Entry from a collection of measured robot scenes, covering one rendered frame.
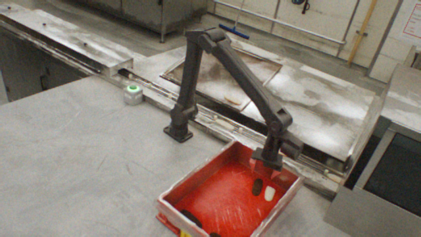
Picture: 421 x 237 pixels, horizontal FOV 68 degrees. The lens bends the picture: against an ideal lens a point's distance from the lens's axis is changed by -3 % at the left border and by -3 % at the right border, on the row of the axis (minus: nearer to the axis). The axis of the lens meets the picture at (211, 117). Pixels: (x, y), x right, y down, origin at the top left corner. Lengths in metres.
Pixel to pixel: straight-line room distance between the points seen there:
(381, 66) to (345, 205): 3.69
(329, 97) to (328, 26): 3.34
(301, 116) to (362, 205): 0.61
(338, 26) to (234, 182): 4.01
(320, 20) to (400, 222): 4.15
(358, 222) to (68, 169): 1.07
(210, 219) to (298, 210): 0.34
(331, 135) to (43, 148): 1.26
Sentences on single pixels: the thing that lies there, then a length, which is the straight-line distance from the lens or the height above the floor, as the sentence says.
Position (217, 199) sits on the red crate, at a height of 0.82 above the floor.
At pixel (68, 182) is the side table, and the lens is 1.28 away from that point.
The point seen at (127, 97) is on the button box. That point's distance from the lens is 1.65.
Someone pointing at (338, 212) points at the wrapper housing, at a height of 0.89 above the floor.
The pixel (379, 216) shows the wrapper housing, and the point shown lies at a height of 0.96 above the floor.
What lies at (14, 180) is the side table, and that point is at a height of 0.82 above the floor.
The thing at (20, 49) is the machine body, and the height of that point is 0.72.
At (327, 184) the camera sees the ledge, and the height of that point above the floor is 0.86.
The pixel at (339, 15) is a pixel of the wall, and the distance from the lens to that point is 5.03.
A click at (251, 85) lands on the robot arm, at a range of 1.09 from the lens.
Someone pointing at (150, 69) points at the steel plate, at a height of 0.82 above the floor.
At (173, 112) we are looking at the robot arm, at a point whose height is 0.97.
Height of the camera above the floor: 1.74
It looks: 35 degrees down
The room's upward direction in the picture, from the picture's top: 10 degrees clockwise
